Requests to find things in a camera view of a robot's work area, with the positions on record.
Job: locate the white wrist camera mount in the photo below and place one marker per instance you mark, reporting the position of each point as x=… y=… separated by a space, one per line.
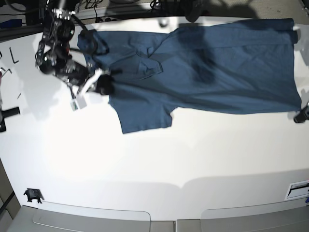
x=78 y=100

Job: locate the blue box in background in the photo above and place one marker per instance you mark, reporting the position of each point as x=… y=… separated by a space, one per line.
x=12 y=23

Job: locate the right grey chair back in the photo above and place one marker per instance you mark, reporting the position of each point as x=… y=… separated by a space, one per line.
x=289 y=216

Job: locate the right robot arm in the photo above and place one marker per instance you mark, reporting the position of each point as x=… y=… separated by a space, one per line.
x=54 y=47

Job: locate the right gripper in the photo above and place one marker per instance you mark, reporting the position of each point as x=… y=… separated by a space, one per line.
x=76 y=74

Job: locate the black plastic clip part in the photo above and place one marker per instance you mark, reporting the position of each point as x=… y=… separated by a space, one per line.
x=34 y=194

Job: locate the blue T-shirt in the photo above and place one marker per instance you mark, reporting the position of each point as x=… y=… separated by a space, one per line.
x=244 y=67

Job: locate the silver hex key pair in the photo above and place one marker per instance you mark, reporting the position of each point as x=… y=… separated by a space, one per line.
x=4 y=71

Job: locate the long silver hex key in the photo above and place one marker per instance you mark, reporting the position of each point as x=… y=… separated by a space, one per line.
x=12 y=56

